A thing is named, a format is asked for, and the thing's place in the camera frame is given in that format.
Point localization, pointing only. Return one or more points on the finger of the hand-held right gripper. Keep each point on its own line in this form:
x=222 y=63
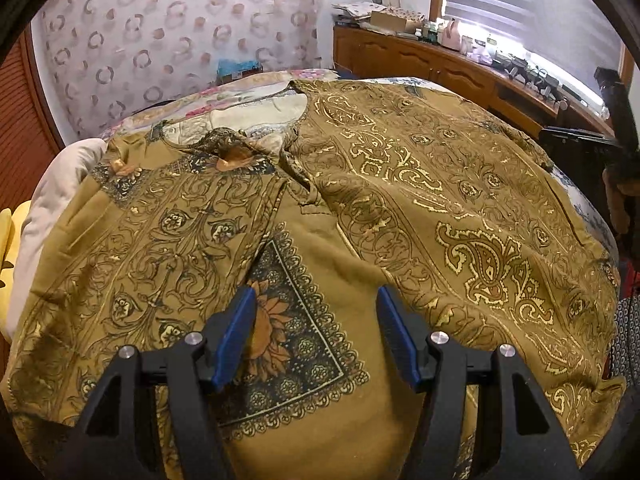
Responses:
x=575 y=136

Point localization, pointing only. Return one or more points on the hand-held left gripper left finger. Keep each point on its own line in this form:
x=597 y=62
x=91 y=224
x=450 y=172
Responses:
x=234 y=336

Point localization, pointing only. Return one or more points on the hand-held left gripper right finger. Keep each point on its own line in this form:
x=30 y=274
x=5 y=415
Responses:
x=395 y=331

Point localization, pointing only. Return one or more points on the olive paisley printed garment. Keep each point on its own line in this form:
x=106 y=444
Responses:
x=425 y=200

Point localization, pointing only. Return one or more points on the row of small desk clutter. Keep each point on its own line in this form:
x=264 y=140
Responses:
x=530 y=67

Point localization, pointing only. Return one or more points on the white window blind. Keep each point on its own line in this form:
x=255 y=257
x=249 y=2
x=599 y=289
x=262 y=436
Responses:
x=520 y=5

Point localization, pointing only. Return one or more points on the pink bottle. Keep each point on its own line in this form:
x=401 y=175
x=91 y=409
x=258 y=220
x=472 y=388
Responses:
x=452 y=34

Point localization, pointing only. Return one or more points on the wooden sideboard cabinet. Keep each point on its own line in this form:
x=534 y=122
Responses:
x=430 y=67

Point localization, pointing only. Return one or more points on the dark dotted cloth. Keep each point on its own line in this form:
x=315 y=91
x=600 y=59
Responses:
x=629 y=335

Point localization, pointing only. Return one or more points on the cardboard box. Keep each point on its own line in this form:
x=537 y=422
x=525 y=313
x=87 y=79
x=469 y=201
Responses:
x=395 y=20

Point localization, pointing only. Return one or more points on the floral bed sheet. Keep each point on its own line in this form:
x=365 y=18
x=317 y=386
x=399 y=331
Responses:
x=235 y=102

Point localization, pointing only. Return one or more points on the yellow cushion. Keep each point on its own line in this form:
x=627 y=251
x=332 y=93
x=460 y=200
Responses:
x=12 y=260

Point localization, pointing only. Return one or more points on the cream white pillow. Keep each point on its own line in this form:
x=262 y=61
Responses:
x=55 y=185

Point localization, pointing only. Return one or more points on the stack of papers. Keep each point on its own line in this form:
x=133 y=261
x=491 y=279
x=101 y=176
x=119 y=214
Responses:
x=357 y=10

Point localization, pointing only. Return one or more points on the blue packet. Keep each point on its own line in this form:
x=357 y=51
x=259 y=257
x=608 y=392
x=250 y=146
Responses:
x=237 y=67

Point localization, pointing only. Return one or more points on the wooden louvered door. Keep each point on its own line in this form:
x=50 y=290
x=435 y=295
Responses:
x=25 y=110

